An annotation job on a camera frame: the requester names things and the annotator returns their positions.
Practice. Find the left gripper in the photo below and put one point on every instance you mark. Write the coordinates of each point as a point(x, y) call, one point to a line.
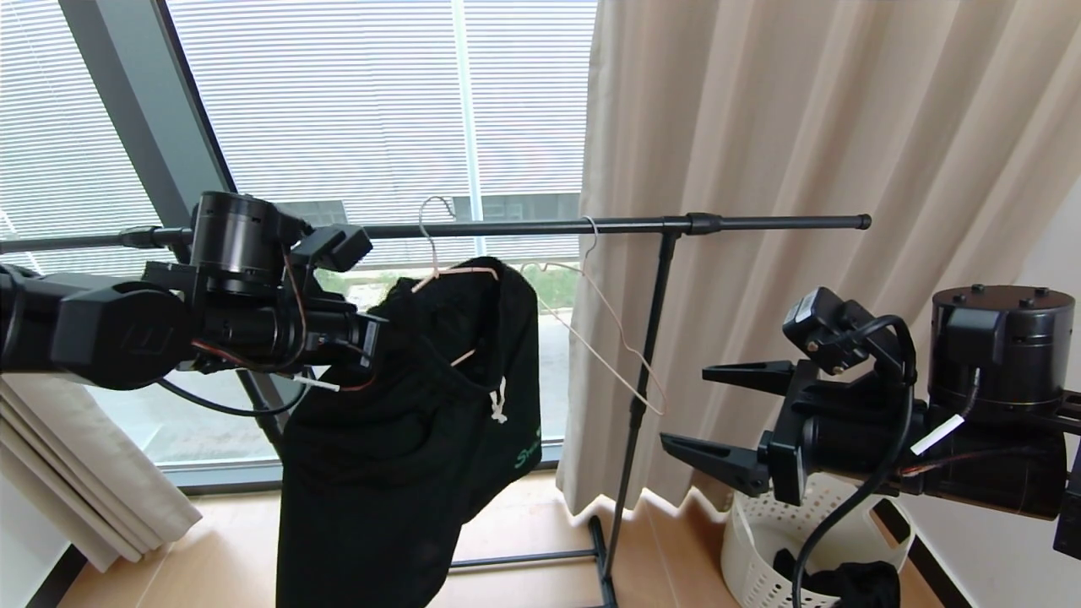
point(287, 333)

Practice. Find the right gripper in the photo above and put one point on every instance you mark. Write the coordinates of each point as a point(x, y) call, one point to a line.
point(844, 443)

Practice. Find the black shorts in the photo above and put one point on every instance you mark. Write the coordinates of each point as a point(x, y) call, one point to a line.
point(380, 473)

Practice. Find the pink clothes hanger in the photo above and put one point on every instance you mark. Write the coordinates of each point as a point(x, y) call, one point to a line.
point(456, 271)
point(588, 226)

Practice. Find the black garment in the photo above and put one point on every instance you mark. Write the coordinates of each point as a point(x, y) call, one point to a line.
point(861, 587)

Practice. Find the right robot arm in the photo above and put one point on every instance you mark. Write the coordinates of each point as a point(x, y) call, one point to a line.
point(1001, 346)

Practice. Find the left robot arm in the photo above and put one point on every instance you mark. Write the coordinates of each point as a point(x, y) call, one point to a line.
point(110, 333)

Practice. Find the white laundry basket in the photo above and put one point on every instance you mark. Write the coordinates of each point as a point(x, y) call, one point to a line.
point(752, 549)

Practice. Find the black clothes rack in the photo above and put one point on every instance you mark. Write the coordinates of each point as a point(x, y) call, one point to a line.
point(760, 224)

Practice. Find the window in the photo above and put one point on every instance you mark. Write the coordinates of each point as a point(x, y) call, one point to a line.
point(338, 101)

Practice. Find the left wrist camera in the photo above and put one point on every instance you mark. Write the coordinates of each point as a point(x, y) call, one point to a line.
point(338, 246)

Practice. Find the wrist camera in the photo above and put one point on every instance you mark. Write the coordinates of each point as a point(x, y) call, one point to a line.
point(338, 246)
point(823, 325)

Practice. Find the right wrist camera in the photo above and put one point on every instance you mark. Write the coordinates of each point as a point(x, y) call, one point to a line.
point(823, 325)

